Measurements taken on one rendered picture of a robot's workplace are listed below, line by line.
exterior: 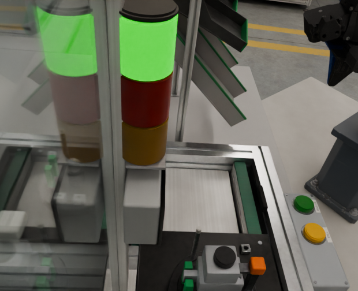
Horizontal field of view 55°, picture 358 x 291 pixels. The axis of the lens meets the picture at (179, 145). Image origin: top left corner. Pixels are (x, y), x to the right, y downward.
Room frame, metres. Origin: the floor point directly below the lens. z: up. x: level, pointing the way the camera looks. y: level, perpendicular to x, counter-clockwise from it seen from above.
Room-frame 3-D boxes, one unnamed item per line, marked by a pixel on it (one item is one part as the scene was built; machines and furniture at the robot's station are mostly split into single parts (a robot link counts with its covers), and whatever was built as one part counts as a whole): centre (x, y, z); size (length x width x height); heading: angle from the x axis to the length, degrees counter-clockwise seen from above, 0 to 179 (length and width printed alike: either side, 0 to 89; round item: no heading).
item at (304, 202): (0.48, -0.27, 0.96); 0.04 x 0.04 x 0.02
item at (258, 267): (0.27, -0.12, 1.04); 0.04 x 0.02 x 0.08; 96
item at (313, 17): (0.54, -0.20, 1.33); 0.07 x 0.07 x 0.06; 5
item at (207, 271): (0.26, -0.07, 1.06); 0.08 x 0.04 x 0.07; 97
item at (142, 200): (0.27, 0.04, 1.29); 0.12 x 0.05 x 0.25; 6
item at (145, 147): (0.27, 0.04, 1.28); 0.05 x 0.05 x 0.05
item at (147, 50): (0.27, 0.04, 1.38); 0.05 x 0.05 x 0.05
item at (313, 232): (0.41, -0.28, 0.96); 0.04 x 0.04 x 0.02
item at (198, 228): (0.31, -0.05, 1.03); 0.01 x 0.01 x 0.08
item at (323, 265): (0.41, -0.28, 0.93); 0.21 x 0.07 x 0.06; 6
